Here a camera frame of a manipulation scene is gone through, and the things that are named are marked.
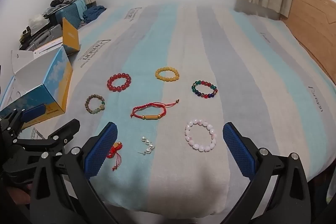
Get clear plastic bag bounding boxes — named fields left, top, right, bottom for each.
left=28, top=13, right=50, bottom=30

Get striped bed sheet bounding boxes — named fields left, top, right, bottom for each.
left=0, top=2, right=336, bottom=215

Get wooden headboard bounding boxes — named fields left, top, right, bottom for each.
left=280, top=0, right=336, bottom=83

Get open yellow cardboard box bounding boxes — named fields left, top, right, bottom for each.
left=62, top=17, right=80, bottom=56

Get multicolour bead bracelet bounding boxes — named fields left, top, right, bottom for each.
left=191, top=80, right=218, bottom=99

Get small red cord bracelet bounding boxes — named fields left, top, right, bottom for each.
left=108, top=142, right=123, bottom=171

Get teal ribbed suitcase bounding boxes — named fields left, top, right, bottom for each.
left=54, top=2, right=86, bottom=29

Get red cord bracelet gold tube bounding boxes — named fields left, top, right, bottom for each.
left=130, top=99, right=180, bottom=121

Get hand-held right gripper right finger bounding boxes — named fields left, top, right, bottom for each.
left=223, top=122, right=311, bottom=224

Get pink bead bracelet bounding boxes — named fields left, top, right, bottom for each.
left=184, top=119, right=218, bottom=152

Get silver suitcase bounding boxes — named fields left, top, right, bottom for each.
left=20, top=25, right=63, bottom=50

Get yellow bead bracelet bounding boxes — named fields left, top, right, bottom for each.
left=155, top=67, right=180, bottom=82

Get dark blue clothes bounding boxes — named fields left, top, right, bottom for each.
left=83, top=5, right=107, bottom=24

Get brown green bead bracelet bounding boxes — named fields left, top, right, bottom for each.
left=84, top=94, right=106, bottom=114

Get cloud print cardboard box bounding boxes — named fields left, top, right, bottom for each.
left=0, top=46, right=73, bottom=131

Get red bead bracelet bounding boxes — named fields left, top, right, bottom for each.
left=107, top=73, right=132, bottom=92

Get light blue cloth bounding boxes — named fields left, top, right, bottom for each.
left=73, top=0, right=87, bottom=14

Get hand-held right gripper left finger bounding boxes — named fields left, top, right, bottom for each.
left=29, top=122, right=118, bottom=224

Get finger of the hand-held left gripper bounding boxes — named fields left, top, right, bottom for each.
left=11, top=119, right=81, bottom=161
left=0, top=104, right=48, bottom=140

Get white pearl earrings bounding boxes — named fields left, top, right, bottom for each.
left=138, top=136, right=155, bottom=156

